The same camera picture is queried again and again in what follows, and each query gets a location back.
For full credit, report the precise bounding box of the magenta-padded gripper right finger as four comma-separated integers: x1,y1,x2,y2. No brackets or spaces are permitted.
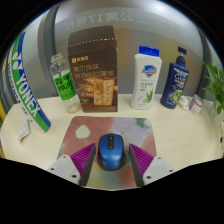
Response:
128,143,175,188

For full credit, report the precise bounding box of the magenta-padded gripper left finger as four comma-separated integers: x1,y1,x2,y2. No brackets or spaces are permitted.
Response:
46,143,97,188

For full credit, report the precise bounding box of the blue and black computer mouse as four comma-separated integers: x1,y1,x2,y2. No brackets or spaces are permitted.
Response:
97,132,127,171

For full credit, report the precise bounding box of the pastel patterned mouse pad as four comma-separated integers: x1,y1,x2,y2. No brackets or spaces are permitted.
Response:
56,115,158,189

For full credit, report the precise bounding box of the small white blister packet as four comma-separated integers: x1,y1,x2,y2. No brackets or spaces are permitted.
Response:
17,118,32,142

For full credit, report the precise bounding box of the small white flower ornament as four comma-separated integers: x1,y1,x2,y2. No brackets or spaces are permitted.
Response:
177,95,190,111

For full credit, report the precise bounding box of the small jar with pink lid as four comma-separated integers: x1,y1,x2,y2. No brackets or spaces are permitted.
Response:
188,93,204,116

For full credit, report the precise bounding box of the clear bottle with green label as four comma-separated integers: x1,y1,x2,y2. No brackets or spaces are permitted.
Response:
49,53,82,114

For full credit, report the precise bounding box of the green white blue tube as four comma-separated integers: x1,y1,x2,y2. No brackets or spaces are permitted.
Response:
7,31,52,134

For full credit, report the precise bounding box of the dark blue pump bottle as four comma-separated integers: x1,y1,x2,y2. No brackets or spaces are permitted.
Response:
159,46,190,110

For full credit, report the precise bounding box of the white bottle with blue cap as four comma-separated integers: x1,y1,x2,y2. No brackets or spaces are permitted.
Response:
130,45,163,110

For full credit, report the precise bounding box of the brown cracker box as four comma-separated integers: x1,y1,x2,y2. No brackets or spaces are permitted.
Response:
67,25,119,113

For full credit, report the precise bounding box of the green plant in white pot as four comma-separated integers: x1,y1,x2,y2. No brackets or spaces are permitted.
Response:
198,59,224,148

